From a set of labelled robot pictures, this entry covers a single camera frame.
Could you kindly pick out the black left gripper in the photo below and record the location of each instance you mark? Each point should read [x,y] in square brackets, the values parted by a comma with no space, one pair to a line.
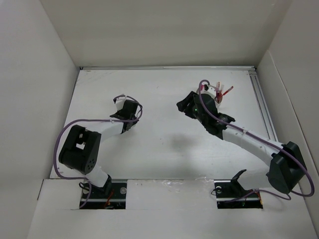
[117,113]

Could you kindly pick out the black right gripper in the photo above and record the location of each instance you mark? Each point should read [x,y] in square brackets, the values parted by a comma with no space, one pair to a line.
[183,104]

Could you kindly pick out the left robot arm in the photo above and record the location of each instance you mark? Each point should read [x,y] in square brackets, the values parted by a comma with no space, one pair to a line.
[81,147]

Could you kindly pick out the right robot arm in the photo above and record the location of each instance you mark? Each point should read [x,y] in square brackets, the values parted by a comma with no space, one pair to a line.
[285,165]

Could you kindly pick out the white round divided container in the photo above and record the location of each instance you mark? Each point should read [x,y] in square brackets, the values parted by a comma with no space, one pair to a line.
[216,94]

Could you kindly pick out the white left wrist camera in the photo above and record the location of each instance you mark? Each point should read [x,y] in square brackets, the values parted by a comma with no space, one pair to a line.
[119,101]

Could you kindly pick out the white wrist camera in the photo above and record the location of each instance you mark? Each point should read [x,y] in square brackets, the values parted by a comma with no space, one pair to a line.
[119,101]
[207,87]

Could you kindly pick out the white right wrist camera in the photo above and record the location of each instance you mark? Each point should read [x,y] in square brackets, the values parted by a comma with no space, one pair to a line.
[207,87]

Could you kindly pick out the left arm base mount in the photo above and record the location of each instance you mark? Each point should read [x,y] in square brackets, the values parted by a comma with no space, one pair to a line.
[97,199]

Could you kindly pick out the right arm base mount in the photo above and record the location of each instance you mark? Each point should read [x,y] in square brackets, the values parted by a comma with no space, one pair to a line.
[231,195]

